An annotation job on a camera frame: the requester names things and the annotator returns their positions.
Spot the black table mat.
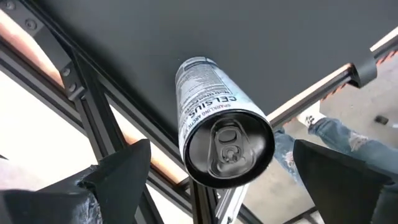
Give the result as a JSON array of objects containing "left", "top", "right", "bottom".
[{"left": 34, "top": 0, "right": 398, "bottom": 147}]

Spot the person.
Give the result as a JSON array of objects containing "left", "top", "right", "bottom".
[{"left": 273, "top": 101, "right": 398, "bottom": 224}]

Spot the silver aluminium bracket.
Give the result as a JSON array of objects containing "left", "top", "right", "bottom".
[{"left": 214, "top": 182, "right": 250, "bottom": 224}]

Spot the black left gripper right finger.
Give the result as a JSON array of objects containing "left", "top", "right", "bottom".
[{"left": 293, "top": 139, "right": 393, "bottom": 224}]

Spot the white Celsius can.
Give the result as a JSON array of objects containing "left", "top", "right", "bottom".
[{"left": 175, "top": 55, "right": 276, "bottom": 190}]

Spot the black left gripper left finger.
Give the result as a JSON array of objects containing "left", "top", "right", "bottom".
[{"left": 0, "top": 138, "right": 152, "bottom": 224}]

